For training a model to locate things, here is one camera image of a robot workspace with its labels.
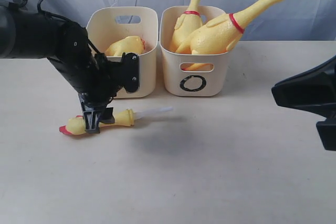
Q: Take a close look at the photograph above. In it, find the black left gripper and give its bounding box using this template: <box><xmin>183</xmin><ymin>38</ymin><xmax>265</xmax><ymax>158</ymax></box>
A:
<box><xmin>48</xmin><ymin>22</ymin><xmax>123</xmax><ymax>134</ymax></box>

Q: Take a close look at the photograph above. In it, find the chicken head with white tube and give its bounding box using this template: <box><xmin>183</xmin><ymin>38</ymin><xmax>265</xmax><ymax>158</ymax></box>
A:
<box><xmin>59</xmin><ymin>106</ymin><xmax>173</xmax><ymax>135</ymax></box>

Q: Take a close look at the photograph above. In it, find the headless yellow chicken body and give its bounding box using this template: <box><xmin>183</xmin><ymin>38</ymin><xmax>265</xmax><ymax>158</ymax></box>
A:
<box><xmin>105</xmin><ymin>36</ymin><xmax>145</xmax><ymax>57</ymax></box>

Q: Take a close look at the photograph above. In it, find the whole yellow rubber chicken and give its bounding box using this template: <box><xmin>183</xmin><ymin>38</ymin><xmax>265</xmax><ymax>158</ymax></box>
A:
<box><xmin>168</xmin><ymin>0</ymin><xmax>211</xmax><ymax>72</ymax></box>
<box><xmin>175</xmin><ymin>0</ymin><xmax>284</xmax><ymax>55</ymax></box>

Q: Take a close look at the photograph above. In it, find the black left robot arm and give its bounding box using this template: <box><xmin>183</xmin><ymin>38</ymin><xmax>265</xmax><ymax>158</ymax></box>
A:
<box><xmin>1</xmin><ymin>3</ymin><xmax>118</xmax><ymax>133</ymax></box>

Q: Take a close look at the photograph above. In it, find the cream bin marked X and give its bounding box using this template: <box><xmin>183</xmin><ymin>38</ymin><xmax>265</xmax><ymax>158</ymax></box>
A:
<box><xmin>86</xmin><ymin>6</ymin><xmax>159</xmax><ymax>99</ymax></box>

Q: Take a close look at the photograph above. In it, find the cream bin marked O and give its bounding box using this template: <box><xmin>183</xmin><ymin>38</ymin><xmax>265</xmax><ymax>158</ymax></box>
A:
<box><xmin>160</xmin><ymin>6</ymin><xmax>234</xmax><ymax>97</ymax></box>

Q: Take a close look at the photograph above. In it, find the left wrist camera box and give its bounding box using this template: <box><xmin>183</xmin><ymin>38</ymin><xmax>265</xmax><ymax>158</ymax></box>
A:
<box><xmin>116</xmin><ymin>52</ymin><xmax>140</xmax><ymax>93</ymax></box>

